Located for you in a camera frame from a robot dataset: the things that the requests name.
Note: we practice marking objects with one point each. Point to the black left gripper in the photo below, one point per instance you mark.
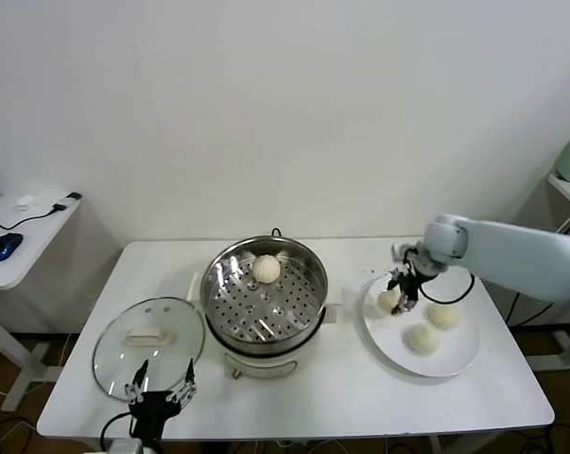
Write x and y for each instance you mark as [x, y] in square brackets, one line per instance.
[152, 411]

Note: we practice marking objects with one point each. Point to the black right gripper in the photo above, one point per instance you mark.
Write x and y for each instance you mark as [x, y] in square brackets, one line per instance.
[409, 286]

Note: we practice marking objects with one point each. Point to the white steamed baozi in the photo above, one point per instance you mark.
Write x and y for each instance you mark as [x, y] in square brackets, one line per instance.
[422, 339]
[266, 269]
[386, 302]
[445, 316]

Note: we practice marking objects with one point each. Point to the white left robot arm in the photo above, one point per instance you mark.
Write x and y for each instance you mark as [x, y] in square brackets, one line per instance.
[150, 449]

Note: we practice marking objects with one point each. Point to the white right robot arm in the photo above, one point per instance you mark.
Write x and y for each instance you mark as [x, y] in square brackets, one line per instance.
[511, 255]

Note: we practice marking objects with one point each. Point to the stainless steel steamer pot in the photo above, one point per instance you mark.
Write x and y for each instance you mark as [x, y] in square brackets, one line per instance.
[216, 284]

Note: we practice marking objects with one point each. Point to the white round plate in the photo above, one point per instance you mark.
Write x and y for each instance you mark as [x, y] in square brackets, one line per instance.
[445, 354]

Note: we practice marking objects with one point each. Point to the white electric cooker base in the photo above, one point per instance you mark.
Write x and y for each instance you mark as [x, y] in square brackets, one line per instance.
[298, 359]

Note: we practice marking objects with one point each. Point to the white table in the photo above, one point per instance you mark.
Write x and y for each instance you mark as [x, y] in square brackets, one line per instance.
[313, 406]

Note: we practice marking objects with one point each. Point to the white side desk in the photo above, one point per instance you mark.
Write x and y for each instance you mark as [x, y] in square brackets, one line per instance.
[34, 250]

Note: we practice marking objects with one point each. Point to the blue computer mouse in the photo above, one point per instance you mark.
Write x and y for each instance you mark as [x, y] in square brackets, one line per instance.
[5, 247]

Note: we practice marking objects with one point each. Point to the white crumpled tissue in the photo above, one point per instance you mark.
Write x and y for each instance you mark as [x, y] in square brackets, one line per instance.
[29, 202]

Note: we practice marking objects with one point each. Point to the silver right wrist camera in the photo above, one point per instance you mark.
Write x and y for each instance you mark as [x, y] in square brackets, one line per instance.
[400, 250]

